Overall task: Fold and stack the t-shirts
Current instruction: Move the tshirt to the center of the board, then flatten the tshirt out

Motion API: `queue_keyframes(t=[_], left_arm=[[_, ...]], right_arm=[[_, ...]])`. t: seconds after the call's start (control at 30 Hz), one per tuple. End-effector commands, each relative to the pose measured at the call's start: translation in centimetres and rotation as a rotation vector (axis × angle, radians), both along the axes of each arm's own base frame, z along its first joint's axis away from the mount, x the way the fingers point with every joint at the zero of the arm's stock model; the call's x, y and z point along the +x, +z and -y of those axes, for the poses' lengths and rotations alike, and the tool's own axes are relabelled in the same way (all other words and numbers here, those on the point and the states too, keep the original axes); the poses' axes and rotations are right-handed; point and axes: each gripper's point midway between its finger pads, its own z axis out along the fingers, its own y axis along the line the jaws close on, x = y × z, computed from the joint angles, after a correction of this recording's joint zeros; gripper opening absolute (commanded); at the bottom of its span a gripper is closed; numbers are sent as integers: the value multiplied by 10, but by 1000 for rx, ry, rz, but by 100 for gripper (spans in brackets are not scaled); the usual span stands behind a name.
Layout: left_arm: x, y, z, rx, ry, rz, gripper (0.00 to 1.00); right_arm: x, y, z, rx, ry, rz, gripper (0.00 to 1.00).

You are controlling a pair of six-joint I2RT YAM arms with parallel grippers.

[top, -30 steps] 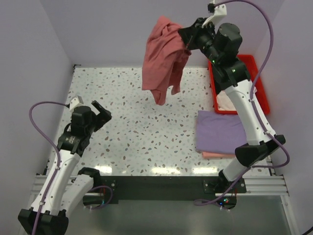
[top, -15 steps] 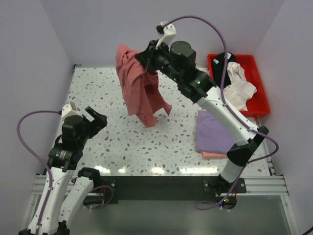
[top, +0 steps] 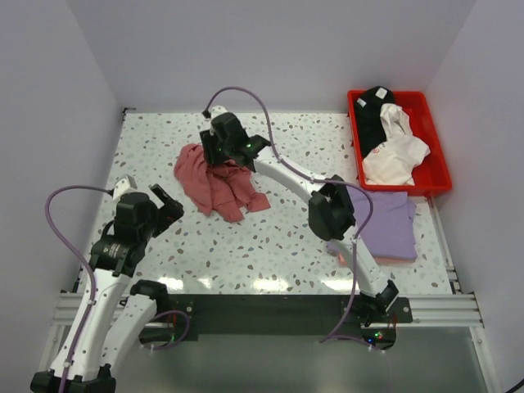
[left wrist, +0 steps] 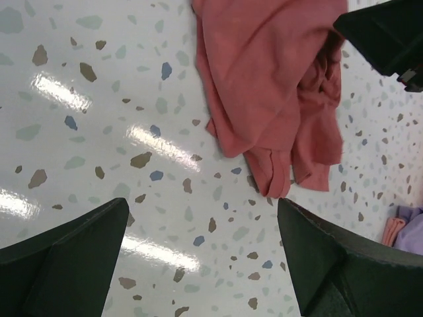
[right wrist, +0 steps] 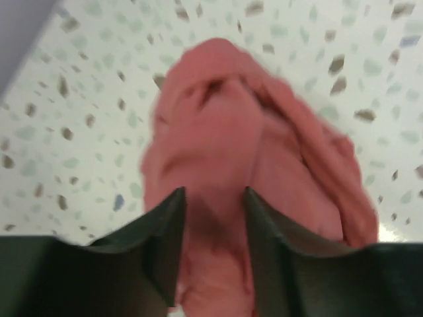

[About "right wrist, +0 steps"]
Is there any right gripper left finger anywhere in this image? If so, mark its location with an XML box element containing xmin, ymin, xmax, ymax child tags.
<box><xmin>1</xmin><ymin>188</ymin><xmax>186</xmax><ymax>316</ymax></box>

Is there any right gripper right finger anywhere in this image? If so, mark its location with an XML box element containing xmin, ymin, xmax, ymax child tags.
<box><xmin>245</xmin><ymin>188</ymin><xmax>422</xmax><ymax>316</ymax></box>

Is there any red pink t shirt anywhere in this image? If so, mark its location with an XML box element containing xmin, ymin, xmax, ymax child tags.
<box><xmin>141</xmin><ymin>38</ymin><xmax>379</xmax><ymax>316</ymax></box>

